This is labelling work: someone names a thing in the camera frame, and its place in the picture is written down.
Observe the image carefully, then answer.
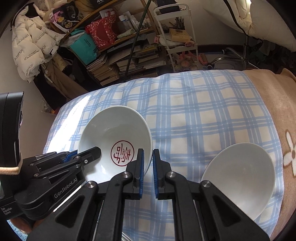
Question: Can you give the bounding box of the beige flower blanket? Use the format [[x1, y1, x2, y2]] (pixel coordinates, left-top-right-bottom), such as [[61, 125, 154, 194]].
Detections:
[[244, 68, 295, 240]]

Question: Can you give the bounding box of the white puffer jacket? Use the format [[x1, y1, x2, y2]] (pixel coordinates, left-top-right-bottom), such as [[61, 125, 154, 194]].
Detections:
[[11, 3, 64, 82]]

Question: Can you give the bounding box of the black camera box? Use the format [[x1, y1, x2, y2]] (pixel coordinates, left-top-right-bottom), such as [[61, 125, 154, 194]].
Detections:
[[0, 91, 25, 219]]

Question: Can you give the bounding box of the blue plaid tablecloth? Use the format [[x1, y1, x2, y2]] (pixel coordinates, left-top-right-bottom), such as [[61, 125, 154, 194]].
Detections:
[[44, 70, 284, 235]]

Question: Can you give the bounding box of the stack of books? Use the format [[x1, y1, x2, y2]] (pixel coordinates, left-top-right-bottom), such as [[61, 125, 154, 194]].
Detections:
[[87, 54, 119, 86]]

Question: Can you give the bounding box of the white pillow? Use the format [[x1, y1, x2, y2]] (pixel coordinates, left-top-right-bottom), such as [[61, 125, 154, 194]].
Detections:
[[201, 0, 295, 52]]

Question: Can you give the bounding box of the red patterned bag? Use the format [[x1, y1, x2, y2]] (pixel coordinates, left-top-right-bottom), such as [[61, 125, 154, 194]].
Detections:
[[85, 15, 116, 50]]

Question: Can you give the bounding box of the small red patterned bowl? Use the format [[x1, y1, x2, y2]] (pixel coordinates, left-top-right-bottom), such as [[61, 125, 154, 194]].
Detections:
[[78, 105, 152, 183]]

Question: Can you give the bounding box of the black tripod pole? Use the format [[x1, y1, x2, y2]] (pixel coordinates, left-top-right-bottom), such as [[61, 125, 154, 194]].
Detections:
[[125, 0, 152, 77]]

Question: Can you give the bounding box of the teal box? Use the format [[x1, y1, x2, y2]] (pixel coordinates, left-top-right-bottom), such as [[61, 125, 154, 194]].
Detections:
[[69, 30, 98, 65]]

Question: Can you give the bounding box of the white utility cart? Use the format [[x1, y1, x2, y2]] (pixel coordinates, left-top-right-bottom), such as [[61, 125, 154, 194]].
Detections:
[[154, 3, 200, 72]]

